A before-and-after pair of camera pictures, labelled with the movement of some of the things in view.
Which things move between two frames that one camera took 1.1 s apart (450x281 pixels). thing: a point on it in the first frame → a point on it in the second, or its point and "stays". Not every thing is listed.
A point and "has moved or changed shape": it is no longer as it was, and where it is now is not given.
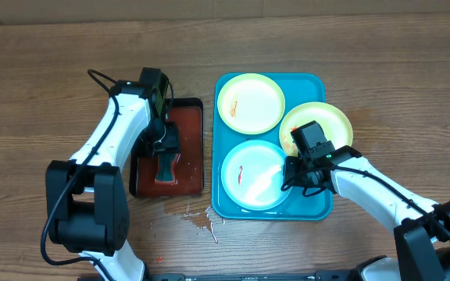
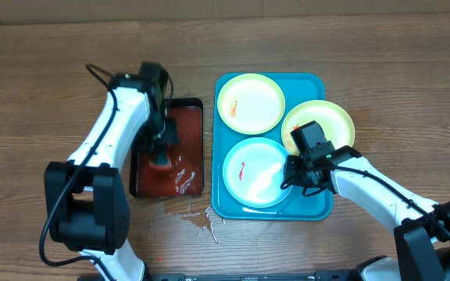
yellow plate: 251,104 stays
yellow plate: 332,121 stays
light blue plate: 252,176 stays
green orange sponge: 165,168 has moved or changed shape
